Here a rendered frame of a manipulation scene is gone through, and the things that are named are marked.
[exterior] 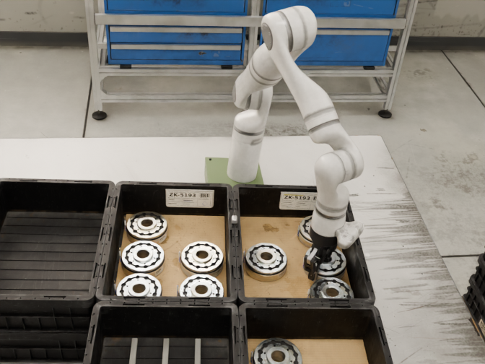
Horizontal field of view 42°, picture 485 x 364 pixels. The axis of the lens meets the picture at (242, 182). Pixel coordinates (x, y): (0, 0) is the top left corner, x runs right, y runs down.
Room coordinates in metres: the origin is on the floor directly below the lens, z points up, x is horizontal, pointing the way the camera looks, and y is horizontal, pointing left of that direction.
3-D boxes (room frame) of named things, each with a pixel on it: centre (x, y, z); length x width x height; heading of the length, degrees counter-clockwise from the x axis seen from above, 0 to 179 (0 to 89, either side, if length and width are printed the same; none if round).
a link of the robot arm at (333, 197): (1.07, -0.19, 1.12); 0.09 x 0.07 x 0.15; 124
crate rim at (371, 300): (1.09, -0.14, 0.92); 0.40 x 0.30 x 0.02; 6
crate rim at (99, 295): (1.06, 0.16, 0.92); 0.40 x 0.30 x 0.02; 6
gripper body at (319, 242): (1.07, -0.20, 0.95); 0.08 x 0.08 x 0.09
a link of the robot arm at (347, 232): (1.06, -0.22, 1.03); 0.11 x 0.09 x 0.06; 57
